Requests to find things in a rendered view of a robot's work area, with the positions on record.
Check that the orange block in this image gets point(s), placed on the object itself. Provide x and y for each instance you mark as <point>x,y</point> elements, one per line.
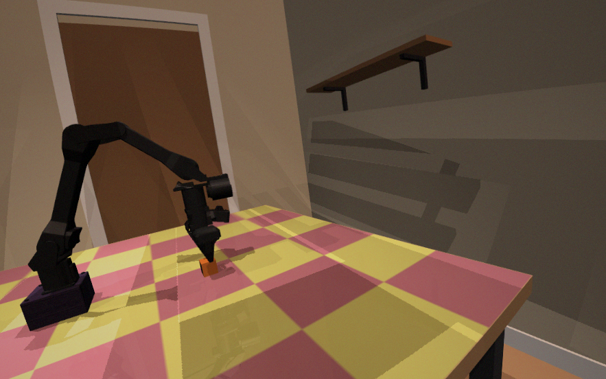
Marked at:
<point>208,268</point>

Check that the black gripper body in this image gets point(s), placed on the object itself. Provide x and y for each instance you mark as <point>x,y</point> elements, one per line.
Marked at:
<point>197,222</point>

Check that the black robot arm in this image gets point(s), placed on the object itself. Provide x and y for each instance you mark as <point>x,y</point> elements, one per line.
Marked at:
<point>79,143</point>

